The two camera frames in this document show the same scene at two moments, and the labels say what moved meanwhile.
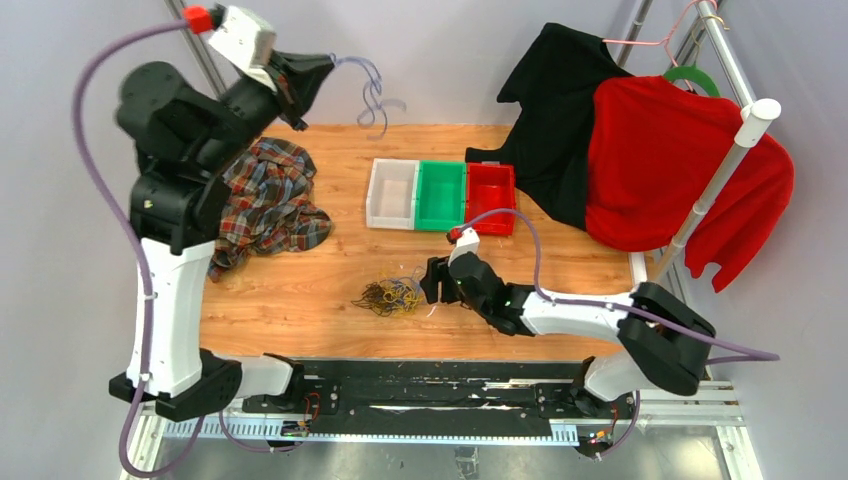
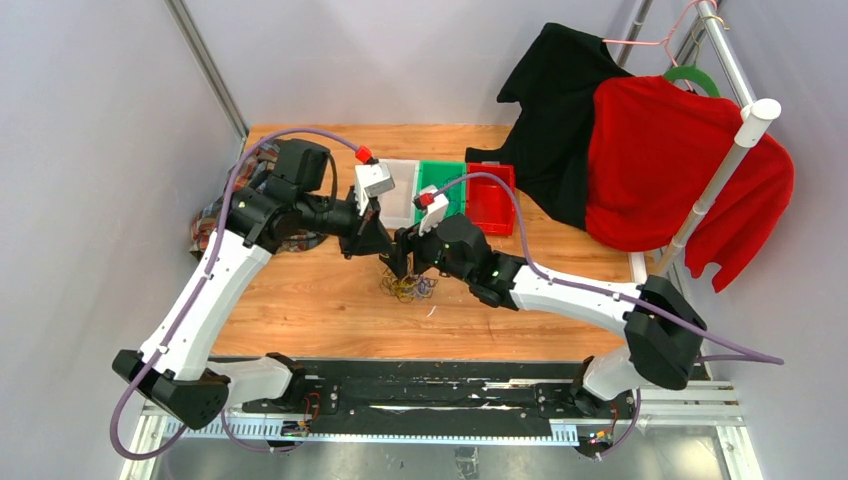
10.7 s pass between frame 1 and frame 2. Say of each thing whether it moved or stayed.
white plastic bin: stayed
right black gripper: moved
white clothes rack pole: stayed
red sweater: stayed
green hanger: stayed
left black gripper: moved
